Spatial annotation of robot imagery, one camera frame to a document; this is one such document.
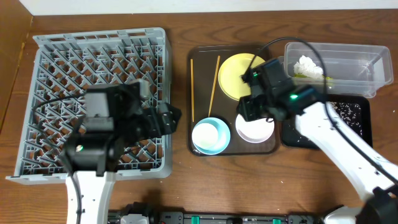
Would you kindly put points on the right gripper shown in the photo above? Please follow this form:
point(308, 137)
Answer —
point(249, 109)

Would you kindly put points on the white bowl with food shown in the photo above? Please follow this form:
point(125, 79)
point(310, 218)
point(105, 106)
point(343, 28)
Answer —
point(254, 131)

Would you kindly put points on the wooden chopstick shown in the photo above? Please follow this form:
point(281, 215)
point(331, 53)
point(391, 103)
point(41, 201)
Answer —
point(192, 90)
point(214, 85)

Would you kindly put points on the grey plastic dish rack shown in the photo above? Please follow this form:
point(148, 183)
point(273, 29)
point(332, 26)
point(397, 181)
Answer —
point(65, 66)

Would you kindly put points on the white paper cup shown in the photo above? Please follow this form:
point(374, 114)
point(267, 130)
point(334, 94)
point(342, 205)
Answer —
point(205, 135)

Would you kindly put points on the white napkin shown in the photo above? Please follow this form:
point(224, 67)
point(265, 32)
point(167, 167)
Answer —
point(306, 66)

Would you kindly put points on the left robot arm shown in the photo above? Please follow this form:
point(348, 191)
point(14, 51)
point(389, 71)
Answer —
point(114, 120)

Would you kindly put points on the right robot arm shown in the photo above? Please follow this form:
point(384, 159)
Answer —
point(274, 95)

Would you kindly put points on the black food waste tray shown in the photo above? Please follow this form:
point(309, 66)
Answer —
point(357, 124)

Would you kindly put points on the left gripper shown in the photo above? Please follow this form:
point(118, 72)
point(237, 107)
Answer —
point(162, 121)

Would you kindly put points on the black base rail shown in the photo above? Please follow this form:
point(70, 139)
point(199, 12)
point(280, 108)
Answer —
point(139, 212)

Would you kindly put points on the rice food scraps pile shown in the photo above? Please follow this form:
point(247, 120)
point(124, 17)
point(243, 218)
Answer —
point(349, 115)

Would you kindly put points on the light blue bowl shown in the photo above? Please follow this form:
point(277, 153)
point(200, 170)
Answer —
point(224, 137)

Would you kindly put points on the dark brown serving tray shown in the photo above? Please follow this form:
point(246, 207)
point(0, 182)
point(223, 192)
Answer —
point(224, 108)

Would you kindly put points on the clear plastic waste bin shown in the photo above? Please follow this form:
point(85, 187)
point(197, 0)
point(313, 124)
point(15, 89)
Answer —
point(353, 69)

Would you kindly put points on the green orange snack wrapper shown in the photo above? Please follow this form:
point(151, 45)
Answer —
point(315, 76)

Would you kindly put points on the yellow round plate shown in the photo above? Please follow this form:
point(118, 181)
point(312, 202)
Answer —
point(229, 76)

